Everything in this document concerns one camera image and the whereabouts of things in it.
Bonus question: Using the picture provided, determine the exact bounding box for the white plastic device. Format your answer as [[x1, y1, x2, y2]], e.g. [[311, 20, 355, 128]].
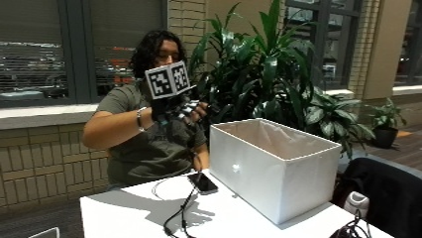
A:
[[343, 190, 370, 219]]

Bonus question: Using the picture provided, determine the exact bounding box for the silver bracelet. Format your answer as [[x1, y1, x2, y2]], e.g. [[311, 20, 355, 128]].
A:
[[134, 106, 147, 133]]

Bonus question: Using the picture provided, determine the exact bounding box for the variegated leafy plant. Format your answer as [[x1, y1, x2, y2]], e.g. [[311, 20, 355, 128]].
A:
[[302, 86, 376, 161]]

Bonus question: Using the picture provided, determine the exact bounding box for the small green plant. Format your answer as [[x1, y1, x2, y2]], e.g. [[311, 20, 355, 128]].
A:
[[364, 96, 408, 131]]

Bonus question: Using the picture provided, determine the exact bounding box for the black plant pot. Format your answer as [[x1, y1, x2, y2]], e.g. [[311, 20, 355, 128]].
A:
[[371, 126, 399, 150]]

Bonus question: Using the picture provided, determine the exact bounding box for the bundle of black cables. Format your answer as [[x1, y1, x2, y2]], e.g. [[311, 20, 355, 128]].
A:
[[328, 209, 375, 238]]

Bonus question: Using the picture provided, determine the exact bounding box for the black smartphone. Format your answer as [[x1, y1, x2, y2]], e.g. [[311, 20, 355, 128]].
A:
[[186, 171, 219, 196]]

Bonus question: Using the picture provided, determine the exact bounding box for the white cube of black markers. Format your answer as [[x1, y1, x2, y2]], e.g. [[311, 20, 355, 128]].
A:
[[143, 59, 198, 100]]

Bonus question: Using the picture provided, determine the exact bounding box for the the person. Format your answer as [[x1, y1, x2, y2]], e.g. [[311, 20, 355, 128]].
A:
[[81, 29, 211, 186]]

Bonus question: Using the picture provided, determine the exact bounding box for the narrow dark framed window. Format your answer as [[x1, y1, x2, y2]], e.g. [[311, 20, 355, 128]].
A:
[[283, 0, 366, 92]]

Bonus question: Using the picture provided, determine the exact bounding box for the thin white cable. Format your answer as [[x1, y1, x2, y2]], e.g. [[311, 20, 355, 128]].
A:
[[150, 176, 191, 201]]

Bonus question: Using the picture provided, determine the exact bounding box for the white chair frame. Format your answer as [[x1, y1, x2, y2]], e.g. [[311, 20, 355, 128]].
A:
[[28, 226, 61, 238]]

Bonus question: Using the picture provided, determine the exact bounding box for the large dark framed window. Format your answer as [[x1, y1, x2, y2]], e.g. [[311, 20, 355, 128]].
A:
[[0, 0, 169, 109]]

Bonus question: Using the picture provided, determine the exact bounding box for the black cable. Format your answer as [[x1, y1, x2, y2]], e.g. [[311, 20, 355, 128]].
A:
[[162, 150, 205, 238]]

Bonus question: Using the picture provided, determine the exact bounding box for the white fabric storage box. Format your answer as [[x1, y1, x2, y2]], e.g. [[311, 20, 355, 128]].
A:
[[209, 117, 344, 226]]

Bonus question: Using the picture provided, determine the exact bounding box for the tall green leafy plant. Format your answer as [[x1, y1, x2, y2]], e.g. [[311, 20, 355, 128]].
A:
[[187, 0, 319, 133]]

